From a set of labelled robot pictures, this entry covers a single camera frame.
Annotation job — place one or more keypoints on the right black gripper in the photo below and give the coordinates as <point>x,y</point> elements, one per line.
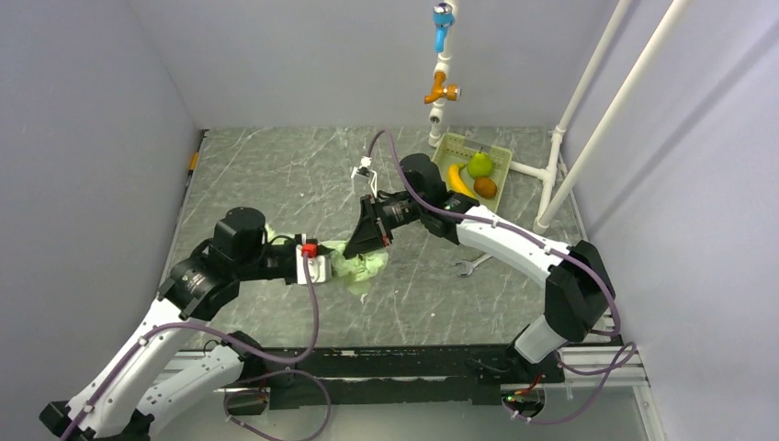
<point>369,233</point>

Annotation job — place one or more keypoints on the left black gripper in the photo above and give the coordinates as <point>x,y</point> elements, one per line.
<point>294,243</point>

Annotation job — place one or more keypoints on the light green plastic bag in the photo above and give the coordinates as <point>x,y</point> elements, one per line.
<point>355,274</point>

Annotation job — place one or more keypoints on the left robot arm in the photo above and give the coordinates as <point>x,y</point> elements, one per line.
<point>127,400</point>

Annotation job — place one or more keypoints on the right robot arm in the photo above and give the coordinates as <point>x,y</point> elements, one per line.
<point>576,287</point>

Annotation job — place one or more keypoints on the yellow fake banana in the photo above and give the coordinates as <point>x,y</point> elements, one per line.
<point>459,181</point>

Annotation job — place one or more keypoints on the brown fake kiwi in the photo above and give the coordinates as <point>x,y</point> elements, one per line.
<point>485,187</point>

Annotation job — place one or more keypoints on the green fake pear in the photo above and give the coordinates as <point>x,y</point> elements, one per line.
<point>480,165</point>

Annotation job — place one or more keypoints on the silver wrench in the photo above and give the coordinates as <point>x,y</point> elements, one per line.
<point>465,267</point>

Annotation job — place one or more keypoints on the pale yellow plastic basket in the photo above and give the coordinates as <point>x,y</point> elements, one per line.
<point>457,149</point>

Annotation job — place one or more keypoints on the orange tap valve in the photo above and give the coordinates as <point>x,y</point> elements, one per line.
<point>441,90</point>

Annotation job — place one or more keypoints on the blue tap valve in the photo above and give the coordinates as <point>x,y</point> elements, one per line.
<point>443,19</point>

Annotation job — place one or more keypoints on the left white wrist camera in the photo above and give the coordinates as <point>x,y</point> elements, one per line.
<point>313,264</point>

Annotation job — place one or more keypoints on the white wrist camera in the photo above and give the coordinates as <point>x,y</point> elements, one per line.
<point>364,171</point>
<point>313,264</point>

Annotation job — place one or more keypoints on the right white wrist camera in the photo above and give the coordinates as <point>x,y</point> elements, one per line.
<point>364,171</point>

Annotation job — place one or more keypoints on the orange handled tool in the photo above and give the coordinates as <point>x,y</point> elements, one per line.
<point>193,161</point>

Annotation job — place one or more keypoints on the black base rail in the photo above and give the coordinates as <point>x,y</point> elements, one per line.
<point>477,374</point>

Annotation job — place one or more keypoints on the white pvc pipe frame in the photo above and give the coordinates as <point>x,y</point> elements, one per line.
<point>537,78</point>

